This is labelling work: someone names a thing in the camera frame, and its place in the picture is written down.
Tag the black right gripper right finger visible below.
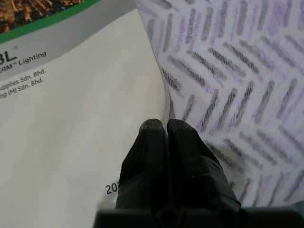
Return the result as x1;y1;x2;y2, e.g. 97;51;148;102
167;118;241;209

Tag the white herringbone patterned mattress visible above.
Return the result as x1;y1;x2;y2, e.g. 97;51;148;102
134;0;304;209

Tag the white lighting catalogue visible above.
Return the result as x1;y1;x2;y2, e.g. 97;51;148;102
0;0;171;228

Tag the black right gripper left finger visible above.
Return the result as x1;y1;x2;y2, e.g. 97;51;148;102
115;118;171;211

